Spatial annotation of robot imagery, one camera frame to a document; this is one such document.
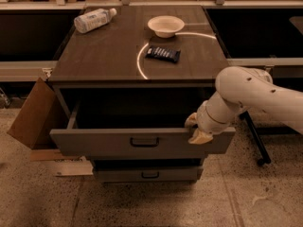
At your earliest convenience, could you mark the dark wooden drawer cabinet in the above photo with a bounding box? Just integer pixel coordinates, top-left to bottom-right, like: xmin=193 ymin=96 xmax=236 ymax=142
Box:
xmin=50 ymin=6 xmax=228 ymax=170

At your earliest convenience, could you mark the black wheeled stand leg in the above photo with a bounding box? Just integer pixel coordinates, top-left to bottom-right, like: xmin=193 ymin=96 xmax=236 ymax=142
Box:
xmin=240 ymin=112 xmax=271 ymax=166

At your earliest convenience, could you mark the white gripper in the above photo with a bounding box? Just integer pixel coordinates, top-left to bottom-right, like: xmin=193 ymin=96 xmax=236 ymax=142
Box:
xmin=185 ymin=92 xmax=239 ymax=145

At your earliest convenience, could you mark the grey bottom drawer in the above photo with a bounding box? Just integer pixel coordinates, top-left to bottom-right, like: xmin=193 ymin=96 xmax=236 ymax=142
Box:
xmin=93 ymin=166 xmax=203 ymax=183

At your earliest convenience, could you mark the brown cardboard box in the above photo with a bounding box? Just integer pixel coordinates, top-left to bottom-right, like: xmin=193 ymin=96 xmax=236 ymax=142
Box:
xmin=8 ymin=79 xmax=79 ymax=161

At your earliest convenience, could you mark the dark blue snack bar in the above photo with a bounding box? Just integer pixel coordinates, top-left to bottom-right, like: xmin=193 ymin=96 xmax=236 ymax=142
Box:
xmin=146 ymin=45 xmax=181 ymax=63

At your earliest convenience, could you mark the clear plastic water bottle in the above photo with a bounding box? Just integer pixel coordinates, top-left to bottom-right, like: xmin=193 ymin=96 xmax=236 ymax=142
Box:
xmin=74 ymin=9 xmax=117 ymax=34

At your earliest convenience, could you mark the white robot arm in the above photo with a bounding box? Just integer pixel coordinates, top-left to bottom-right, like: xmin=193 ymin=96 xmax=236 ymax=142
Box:
xmin=185 ymin=66 xmax=303 ymax=145

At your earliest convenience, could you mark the grey middle drawer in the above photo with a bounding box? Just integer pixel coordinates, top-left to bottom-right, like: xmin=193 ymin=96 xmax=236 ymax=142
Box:
xmin=85 ymin=154 xmax=208 ymax=161

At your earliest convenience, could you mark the white bowl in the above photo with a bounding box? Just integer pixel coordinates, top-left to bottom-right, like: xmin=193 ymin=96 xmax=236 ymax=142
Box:
xmin=148 ymin=16 xmax=185 ymax=38

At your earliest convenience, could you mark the white paper on floor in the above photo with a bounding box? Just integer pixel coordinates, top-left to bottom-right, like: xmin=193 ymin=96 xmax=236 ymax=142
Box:
xmin=45 ymin=157 xmax=93 ymax=177

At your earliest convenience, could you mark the grey top drawer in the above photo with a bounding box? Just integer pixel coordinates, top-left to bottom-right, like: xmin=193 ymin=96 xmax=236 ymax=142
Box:
xmin=50 ymin=104 xmax=235 ymax=158

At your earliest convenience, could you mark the grey drawer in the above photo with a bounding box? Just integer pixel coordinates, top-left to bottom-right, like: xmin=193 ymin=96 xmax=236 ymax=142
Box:
xmin=50 ymin=104 xmax=235 ymax=158
xmin=85 ymin=154 xmax=208 ymax=161
xmin=93 ymin=166 xmax=203 ymax=183

